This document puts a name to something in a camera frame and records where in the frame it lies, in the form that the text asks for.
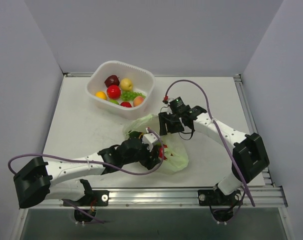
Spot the red apple from bag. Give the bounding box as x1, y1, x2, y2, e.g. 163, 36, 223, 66
158, 147, 167, 160

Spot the light green plastic bag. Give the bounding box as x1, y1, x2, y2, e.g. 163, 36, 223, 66
122, 114, 189, 175

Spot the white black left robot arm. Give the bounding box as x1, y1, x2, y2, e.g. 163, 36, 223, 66
13, 137, 165, 209

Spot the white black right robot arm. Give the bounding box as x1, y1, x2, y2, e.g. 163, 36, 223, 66
158, 97, 270, 205

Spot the small red fruit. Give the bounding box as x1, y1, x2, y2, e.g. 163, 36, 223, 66
120, 101, 132, 108

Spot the green fruit in basket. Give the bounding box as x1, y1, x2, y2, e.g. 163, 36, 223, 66
109, 99, 119, 105

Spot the orange fruit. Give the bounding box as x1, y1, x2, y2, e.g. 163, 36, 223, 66
95, 91, 107, 100

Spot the small peach in basket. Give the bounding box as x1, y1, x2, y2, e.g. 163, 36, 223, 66
132, 95, 145, 107

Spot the white plastic basket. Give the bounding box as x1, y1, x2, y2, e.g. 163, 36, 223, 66
85, 60, 156, 120

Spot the green grape bunch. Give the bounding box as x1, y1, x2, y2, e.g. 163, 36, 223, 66
120, 91, 146, 102

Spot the yellow pear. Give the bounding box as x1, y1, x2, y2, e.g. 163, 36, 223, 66
120, 78, 133, 92

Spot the bright red apple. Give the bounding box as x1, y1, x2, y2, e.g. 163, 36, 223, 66
106, 85, 122, 100

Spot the dark red apple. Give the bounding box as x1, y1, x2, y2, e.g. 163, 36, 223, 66
104, 75, 120, 88

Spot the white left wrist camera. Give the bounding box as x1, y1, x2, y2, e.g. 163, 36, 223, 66
142, 127, 160, 152

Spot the black short right cable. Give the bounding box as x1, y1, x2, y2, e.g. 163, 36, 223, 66
178, 122, 196, 141

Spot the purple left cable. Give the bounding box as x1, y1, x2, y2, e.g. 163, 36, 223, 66
7, 129, 165, 224

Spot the purple cable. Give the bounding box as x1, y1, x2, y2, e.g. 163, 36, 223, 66
7, 129, 165, 224
163, 79, 256, 207

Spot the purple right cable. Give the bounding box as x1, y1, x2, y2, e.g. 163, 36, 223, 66
163, 79, 256, 207

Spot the aluminium table frame rail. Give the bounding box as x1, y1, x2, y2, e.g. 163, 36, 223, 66
233, 74, 275, 187

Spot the front aluminium mounting rail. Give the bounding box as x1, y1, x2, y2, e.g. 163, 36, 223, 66
29, 185, 288, 208

